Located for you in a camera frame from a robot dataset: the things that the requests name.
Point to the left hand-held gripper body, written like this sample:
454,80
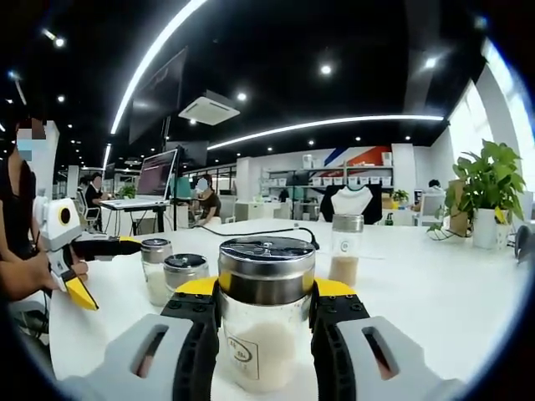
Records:
52,229

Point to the small black monitor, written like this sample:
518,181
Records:
192,152

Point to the hanging black monitor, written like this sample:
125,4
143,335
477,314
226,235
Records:
159,96

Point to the tall seasoning bottle brown granules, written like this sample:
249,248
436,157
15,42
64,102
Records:
346,234

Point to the person's left hand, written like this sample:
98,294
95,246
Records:
39,273

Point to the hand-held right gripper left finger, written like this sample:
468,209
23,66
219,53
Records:
138,363

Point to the tall seasoning bottle beige granules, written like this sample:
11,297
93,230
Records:
265,267

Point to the black and white office chair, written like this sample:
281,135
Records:
351,200

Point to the yellow plant tag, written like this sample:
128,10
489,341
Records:
500,215

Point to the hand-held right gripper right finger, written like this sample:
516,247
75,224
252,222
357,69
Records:
401,367

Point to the brown cardboard box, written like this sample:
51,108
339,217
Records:
457,209

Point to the small seasoning bottle white powder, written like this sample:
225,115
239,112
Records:
154,250

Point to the teal chair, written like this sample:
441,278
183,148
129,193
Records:
181,188

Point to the shelf with white storage bins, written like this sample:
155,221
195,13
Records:
334,180

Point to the open silver laptop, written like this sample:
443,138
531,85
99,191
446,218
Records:
156,175

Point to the person's body in black shirt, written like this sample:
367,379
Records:
12,200

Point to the round ceiling spotlights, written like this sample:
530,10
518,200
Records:
325,69

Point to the green plant in white pot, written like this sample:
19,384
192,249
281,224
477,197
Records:
489,175

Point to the short ceiling light strip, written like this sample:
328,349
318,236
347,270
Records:
107,156

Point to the small green plant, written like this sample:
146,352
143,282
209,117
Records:
127,191
400,195

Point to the small seasoning bottle pale granules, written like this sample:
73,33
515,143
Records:
184,267

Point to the grey curved object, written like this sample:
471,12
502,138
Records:
522,242

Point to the red blue striped wall banner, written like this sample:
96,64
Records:
359,156

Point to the ceiling air conditioner unit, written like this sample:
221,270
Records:
209,110

